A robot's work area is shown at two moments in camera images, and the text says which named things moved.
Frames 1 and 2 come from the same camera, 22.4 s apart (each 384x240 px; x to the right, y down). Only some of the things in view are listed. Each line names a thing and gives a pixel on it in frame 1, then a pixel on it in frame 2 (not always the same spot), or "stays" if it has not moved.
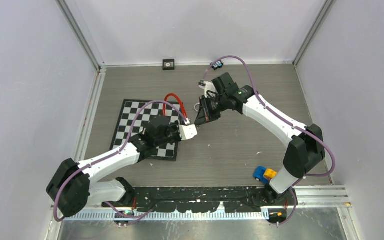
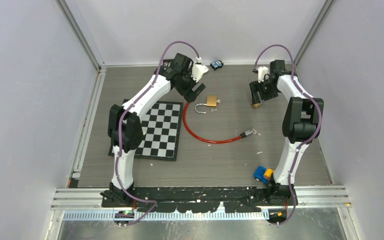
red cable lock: x=182 y=105 → x=242 y=135
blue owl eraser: x=217 y=65 stays
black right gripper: x=204 y=115 → x=256 y=86
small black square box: x=168 y=64 stays
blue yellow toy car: x=264 y=175 stays
